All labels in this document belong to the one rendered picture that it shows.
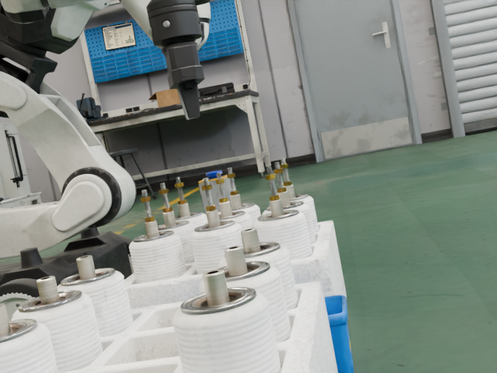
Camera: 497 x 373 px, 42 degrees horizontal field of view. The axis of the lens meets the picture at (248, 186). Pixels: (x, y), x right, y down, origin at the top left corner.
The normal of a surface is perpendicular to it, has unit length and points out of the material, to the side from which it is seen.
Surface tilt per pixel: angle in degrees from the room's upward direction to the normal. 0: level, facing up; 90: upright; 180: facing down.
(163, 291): 90
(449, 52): 90
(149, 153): 90
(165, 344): 90
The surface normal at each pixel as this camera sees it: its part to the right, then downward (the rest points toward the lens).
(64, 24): 0.86, 0.47
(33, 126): 0.08, 0.47
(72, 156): -0.13, 0.11
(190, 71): 0.19, 0.05
